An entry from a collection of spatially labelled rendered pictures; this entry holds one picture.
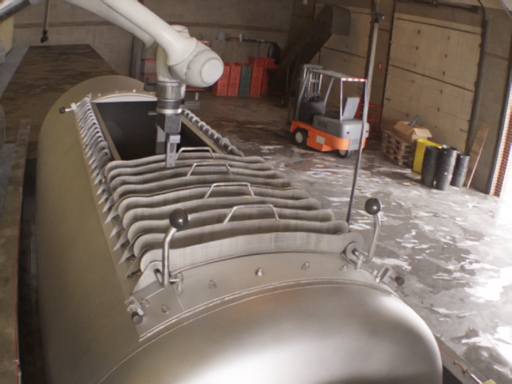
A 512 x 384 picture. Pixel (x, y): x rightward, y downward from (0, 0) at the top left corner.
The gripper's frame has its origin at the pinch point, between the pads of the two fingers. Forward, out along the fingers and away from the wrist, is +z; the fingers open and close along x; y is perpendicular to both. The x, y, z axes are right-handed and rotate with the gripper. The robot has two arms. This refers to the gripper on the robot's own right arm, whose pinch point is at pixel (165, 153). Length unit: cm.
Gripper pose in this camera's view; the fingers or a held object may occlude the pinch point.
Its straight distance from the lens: 158.6
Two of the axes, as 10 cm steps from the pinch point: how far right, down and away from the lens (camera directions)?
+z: -1.1, 9.3, 3.6
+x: 4.0, 3.7, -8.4
